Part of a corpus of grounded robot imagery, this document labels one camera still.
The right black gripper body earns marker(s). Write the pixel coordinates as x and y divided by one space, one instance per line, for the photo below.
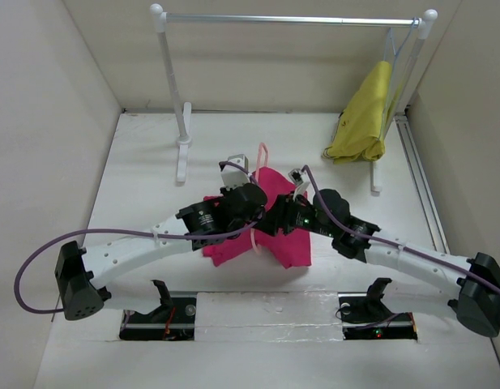
296 216

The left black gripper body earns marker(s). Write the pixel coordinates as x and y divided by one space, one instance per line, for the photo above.
225 193

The pink trousers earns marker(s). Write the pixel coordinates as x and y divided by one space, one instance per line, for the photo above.
292 250

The pink plastic hanger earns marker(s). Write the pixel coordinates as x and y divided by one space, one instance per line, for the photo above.
262 161

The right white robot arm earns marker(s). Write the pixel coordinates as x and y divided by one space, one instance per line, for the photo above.
472 285

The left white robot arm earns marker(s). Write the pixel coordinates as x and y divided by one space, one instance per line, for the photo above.
89 279

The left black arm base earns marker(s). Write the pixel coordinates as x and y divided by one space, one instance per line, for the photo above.
172 320

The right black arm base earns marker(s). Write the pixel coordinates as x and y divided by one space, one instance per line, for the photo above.
364 316

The light blue plastic hanger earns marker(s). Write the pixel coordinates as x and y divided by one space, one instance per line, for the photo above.
402 57

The yellow garment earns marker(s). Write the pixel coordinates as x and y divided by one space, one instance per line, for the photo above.
360 130

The white and silver clothes rack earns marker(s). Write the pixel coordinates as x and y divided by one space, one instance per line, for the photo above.
422 26

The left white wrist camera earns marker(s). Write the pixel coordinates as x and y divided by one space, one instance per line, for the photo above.
234 171

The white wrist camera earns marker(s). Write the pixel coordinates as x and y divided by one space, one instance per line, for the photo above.
234 171
301 181

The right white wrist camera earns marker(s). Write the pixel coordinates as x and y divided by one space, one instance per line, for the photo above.
301 181

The aluminium rail right side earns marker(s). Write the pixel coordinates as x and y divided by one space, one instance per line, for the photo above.
424 193

